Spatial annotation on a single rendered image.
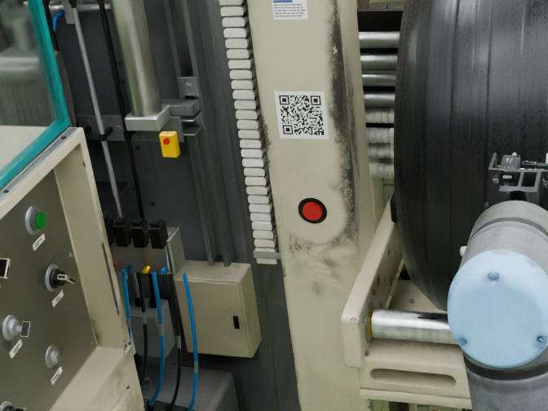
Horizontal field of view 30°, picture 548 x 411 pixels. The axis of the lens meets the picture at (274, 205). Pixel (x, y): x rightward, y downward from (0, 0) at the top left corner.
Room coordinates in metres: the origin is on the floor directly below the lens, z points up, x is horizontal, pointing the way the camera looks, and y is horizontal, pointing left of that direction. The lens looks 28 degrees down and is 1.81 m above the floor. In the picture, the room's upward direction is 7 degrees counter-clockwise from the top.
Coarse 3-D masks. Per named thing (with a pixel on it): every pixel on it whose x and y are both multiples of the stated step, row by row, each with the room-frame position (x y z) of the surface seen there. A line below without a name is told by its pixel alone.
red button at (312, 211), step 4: (308, 204) 1.37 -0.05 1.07; (312, 204) 1.36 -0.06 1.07; (316, 204) 1.37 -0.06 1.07; (304, 208) 1.37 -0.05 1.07; (308, 208) 1.37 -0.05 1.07; (312, 208) 1.36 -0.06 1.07; (316, 208) 1.36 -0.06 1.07; (320, 208) 1.36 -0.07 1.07; (304, 212) 1.37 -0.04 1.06; (308, 212) 1.37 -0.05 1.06; (312, 212) 1.36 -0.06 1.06; (316, 212) 1.36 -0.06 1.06; (320, 212) 1.36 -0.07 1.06; (308, 216) 1.37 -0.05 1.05; (312, 216) 1.36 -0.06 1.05; (316, 216) 1.36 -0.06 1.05
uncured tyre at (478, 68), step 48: (432, 0) 1.22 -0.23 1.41; (480, 0) 1.19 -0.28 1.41; (528, 0) 1.17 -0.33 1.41; (432, 48) 1.17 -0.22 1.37; (480, 48) 1.15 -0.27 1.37; (528, 48) 1.13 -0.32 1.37; (432, 96) 1.14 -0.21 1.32; (480, 96) 1.11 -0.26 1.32; (528, 96) 1.10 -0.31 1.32; (432, 144) 1.11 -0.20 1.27; (480, 144) 1.09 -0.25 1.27; (528, 144) 1.07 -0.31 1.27; (432, 192) 1.10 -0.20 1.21; (480, 192) 1.08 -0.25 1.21; (432, 240) 1.11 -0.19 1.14; (432, 288) 1.14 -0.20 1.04
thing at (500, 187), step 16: (496, 160) 0.98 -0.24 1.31; (512, 160) 0.96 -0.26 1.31; (496, 176) 0.95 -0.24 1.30; (512, 176) 0.93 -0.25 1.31; (528, 176) 0.92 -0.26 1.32; (544, 176) 0.91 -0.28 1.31; (496, 192) 0.93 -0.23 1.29; (512, 192) 0.87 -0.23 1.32; (528, 192) 0.86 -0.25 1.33; (544, 192) 0.91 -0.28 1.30; (544, 208) 0.91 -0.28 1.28
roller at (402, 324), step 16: (384, 320) 1.26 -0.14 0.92; (400, 320) 1.25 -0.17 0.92; (416, 320) 1.25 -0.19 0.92; (432, 320) 1.24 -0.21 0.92; (448, 320) 1.23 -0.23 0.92; (384, 336) 1.26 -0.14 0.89; (400, 336) 1.25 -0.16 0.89; (416, 336) 1.24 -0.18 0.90; (432, 336) 1.23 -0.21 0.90; (448, 336) 1.22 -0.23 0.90
